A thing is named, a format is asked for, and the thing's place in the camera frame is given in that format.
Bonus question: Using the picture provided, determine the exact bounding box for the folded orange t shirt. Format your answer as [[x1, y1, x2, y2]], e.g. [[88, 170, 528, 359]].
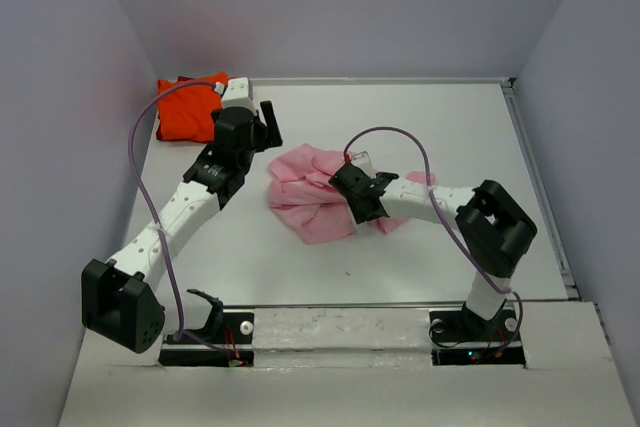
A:
[[156, 85, 222, 143]]

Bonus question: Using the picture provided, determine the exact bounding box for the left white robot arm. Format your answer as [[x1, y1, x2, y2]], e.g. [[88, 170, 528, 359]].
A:
[[81, 101, 283, 354]]

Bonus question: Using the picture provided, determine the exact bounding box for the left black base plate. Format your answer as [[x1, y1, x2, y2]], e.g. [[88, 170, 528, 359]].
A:
[[158, 310, 255, 368]]

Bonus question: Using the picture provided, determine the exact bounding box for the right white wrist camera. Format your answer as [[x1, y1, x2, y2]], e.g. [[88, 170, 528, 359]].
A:
[[345, 151, 376, 178]]

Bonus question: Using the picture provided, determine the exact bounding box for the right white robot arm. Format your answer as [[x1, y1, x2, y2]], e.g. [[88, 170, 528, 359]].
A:
[[329, 162, 538, 339]]

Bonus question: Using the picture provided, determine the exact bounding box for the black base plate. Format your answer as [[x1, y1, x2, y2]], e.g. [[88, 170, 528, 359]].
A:
[[158, 310, 255, 368], [428, 308, 526, 367]]

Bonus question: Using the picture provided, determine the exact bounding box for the pink t shirt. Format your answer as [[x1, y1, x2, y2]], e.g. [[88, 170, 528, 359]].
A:
[[265, 142, 439, 247]]

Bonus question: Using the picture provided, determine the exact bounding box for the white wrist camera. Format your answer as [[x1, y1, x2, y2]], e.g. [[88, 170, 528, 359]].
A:
[[214, 77, 256, 113], [345, 151, 376, 178]]

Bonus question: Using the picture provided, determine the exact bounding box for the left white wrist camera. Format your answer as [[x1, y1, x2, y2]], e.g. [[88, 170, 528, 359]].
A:
[[214, 77, 256, 113]]

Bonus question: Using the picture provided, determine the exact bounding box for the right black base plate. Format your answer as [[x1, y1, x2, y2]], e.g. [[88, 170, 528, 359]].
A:
[[428, 308, 526, 367]]

